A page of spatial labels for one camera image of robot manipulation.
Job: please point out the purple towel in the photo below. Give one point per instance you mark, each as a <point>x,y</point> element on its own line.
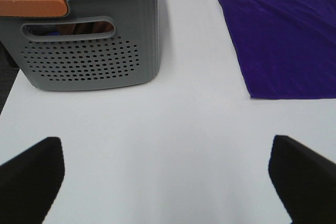
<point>285,48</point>

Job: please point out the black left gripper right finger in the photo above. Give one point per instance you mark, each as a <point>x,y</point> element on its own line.
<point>304,181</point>

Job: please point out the orange basket handle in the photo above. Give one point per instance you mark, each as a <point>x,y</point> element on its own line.
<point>33,8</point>

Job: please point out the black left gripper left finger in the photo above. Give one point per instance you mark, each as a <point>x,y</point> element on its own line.
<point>30,182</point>

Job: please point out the grey perforated laundry basket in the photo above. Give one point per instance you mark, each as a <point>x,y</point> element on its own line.
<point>126,56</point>

